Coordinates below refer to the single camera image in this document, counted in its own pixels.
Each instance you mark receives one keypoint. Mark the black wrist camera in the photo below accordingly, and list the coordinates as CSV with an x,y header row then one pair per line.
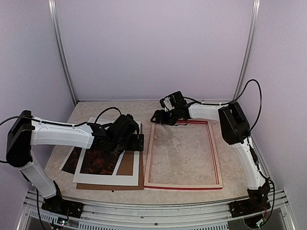
x,y
123,127
176,100

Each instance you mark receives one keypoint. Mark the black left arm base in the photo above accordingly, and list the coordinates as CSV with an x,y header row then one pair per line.
x,y
57,204

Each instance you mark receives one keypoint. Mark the aluminium corner post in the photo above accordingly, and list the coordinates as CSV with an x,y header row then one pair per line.
x,y
248,48
61,52

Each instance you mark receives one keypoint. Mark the aluminium front rail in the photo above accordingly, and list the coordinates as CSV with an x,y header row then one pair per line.
x,y
97,215

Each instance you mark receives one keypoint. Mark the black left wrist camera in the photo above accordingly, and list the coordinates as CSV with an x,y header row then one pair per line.
x,y
123,127

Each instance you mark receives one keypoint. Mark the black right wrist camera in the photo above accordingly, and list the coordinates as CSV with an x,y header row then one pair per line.
x,y
176,100

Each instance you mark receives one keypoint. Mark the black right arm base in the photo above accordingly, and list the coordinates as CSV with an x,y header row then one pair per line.
x,y
258,201

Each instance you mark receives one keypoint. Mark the white photo mat board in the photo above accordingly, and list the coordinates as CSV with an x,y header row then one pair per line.
x,y
86,136

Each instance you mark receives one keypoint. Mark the red forest photo print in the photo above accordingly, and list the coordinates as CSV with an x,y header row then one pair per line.
x,y
94,162

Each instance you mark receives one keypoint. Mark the brown cardboard backing board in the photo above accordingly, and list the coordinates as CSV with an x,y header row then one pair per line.
x,y
138,187

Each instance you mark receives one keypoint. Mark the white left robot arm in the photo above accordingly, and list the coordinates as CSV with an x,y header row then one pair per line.
x,y
27,131

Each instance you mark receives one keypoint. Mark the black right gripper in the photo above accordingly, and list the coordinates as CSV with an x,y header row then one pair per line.
x,y
159,113

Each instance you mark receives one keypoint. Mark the right aluminium corner post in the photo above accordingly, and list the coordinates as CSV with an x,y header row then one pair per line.
x,y
248,48

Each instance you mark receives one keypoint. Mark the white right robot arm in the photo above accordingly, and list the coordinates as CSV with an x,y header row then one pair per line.
x,y
235,130

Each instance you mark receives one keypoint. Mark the light wood picture frame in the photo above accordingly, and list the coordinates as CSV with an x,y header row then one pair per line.
x,y
183,157

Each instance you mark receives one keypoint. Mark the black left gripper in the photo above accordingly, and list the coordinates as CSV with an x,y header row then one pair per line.
x,y
134,146

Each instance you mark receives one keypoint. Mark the left aluminium corner post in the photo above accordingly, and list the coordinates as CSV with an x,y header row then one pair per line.
x,y
61,52

